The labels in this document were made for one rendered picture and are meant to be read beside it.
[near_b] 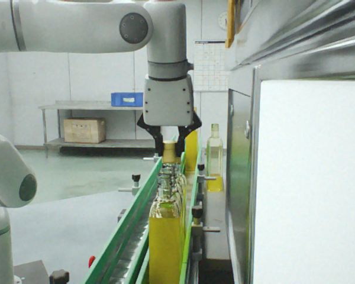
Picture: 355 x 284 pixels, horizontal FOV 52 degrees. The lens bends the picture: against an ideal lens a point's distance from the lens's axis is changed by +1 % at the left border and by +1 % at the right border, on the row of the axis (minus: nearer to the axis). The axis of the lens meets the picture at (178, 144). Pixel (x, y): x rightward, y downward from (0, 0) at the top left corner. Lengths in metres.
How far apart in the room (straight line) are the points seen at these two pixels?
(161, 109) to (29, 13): 0.28
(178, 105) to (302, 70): 0.53
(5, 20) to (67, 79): 6.36
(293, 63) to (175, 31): 0.48
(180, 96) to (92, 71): 6.14
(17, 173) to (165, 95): 0.34
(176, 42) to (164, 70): 0.05
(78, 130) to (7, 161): 5.52
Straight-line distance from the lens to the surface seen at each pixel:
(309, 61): 0.17
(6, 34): 0.63
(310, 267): 0.18
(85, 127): 6.24
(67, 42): 0.60
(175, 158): 0.75
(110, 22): 0.58
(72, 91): 6.94
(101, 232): 1.39
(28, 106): 7.30
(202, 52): 6.48
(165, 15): 0.65
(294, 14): 0.24
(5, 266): 0.95
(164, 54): 0.66
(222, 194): 1.38
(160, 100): 0.70
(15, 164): 0.80
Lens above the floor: 1.31
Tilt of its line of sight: 10 degrees down
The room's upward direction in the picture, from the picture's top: straight up
